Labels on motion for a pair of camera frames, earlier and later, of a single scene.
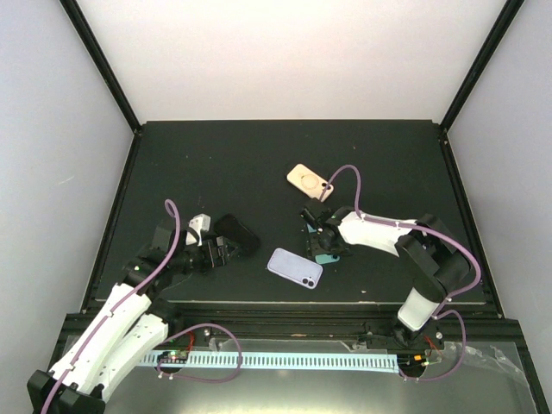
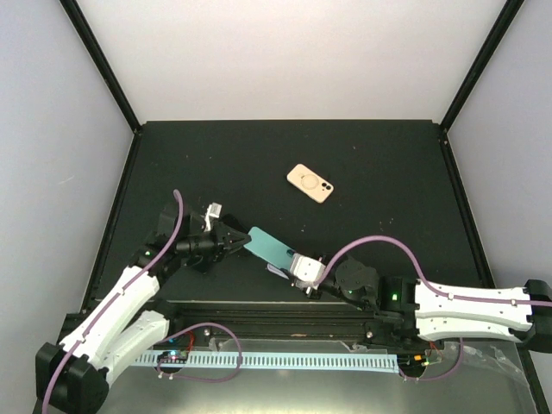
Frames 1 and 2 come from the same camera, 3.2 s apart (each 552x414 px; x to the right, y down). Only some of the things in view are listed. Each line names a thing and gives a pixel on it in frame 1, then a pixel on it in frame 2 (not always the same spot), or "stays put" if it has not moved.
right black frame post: (503, 28) stays put
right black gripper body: (335, 247) → (309, 292)
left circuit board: (173, 357) stays put
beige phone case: (310, 182) stays put
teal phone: (323, 258) → (269, 248)
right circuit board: (411, 362) stays put
